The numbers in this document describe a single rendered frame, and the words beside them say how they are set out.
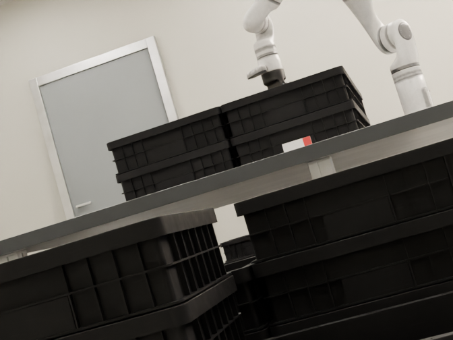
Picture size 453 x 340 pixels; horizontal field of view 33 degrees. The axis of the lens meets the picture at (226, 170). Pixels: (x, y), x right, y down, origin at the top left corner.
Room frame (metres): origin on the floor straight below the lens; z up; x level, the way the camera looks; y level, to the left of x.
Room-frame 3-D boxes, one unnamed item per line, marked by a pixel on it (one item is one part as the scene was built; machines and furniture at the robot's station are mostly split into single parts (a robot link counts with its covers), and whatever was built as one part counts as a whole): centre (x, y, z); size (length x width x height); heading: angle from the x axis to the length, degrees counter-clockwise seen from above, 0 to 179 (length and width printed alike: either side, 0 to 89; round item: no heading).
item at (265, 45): (2.44, -0.23, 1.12); 0.09 x 0.07 x 0.15; 148
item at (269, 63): (2.43, -0.21, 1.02); 0.11 x 0.09 x 0.06; 122
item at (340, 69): (2.48, -0.26, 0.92); 0.40 x 0.30 x 0.02; 77
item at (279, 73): (2.44, -0.23, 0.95); 0.08 x 0.08 x 0.09
